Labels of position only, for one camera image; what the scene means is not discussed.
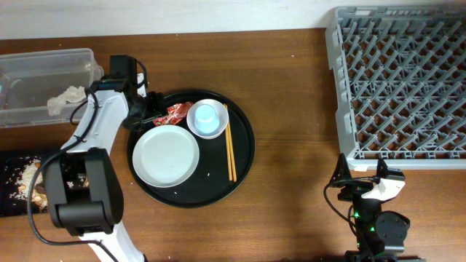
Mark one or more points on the wooden chopstick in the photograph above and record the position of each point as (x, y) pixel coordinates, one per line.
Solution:
(234, 172)
(229, 162)

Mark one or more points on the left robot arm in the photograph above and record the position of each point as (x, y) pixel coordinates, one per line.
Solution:
(83, 192)

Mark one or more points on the red snack wrapper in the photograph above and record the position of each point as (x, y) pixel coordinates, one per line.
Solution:
(175, 114)

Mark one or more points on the wooden chopstick left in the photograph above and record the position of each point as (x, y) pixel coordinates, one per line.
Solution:
(229, 162)

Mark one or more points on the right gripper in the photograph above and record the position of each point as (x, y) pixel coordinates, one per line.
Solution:
(354, 189)

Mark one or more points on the grey dishwasher rack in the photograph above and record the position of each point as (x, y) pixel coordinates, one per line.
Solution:
(400, 85)

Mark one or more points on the white plate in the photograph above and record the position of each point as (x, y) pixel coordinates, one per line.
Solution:
(165, 156)

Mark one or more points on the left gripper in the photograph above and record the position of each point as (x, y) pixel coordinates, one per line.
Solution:
(159, 108)

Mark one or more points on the round black tray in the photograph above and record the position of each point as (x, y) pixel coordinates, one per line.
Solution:
(210, 182)

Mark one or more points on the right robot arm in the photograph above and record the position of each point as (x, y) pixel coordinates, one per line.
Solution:
(380, 234)

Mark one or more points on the wooden chopstick right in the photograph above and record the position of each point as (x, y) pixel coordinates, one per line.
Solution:
(234, 172)

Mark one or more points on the white bowl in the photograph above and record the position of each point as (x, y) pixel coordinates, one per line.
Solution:
(221, 112)

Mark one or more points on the rice pile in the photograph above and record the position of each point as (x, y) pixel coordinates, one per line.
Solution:
(22, 181)

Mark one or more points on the white tissue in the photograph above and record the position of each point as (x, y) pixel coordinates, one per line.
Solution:
(71, 95)

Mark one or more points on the light blue cup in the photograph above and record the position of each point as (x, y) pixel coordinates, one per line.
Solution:
(206, 119)

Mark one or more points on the clear plastic bin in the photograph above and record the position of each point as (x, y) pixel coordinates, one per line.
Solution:
(29, 80)

